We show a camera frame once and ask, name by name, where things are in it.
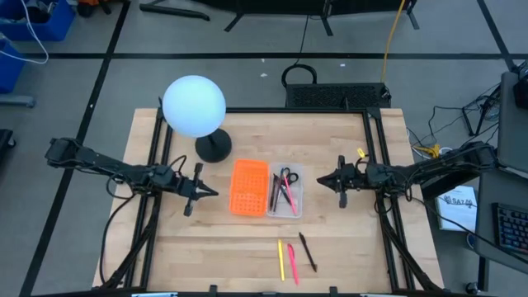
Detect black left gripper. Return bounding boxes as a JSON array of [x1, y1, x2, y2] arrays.
[[171, 162, 219, 218]]

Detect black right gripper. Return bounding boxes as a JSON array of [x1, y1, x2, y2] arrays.
[[316, 155, 368, 210]]

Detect clear plastic supply box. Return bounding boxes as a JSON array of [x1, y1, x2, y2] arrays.
[[266, 162, 304, 219]]

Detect orange plastic basket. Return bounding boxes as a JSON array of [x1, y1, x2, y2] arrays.
[[229, 158, 270, 219]]

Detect pink pencil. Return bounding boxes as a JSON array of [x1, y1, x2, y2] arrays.
[[281, 172, 298, 216]]

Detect black handled scissors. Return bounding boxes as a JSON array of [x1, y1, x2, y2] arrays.
[[278, 167, 300, 195]]

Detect pink highlighter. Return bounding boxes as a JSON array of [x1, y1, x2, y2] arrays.
[[286, 243, 300, 285]]

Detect yellow highlighter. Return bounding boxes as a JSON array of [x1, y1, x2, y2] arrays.
[[277, 238, 285, 282]]

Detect black perforated computer case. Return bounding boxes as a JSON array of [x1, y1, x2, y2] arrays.
[[284, 82, 392, 109]]

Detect white globe lamp black base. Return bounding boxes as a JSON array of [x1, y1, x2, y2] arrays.
[[161, 74, 233, 164]]

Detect white printed booklet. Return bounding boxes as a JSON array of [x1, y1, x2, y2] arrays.
[[436, 184, 479, 233]]

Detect dark grey desk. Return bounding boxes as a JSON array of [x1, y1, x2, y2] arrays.
[[473, 164, 528, 265]]

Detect black metal bar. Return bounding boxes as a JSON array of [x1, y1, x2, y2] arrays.
[[139, 2, 210, 21]]

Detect black backlit keyboard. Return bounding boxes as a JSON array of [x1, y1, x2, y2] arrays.
[[492, 201, 528, 255]]

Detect light grey desk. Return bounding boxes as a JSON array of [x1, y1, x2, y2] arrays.
[[496, 71, 528, 179]]

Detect grey metal foot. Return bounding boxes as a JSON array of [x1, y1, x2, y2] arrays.
[[0, 95, 36, 108]]

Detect blue plastic bin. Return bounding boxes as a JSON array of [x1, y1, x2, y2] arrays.
[[0, 39, 26, 94], [0, 0, 77, 42]]

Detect black aluminium table frame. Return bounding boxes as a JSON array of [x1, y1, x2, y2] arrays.
[[98, 97, 445, 292]]

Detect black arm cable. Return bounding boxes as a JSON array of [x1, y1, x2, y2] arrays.
[[98, 191, 139, 285]]

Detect black looped cable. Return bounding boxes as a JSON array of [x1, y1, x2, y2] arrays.
[[281, 15, 318, 87]]

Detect yellow cable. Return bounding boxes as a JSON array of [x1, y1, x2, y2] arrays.
[[379, 0, 408, 83]]

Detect white cable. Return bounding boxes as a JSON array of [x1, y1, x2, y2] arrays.
[[0, 0, 50, 66]]

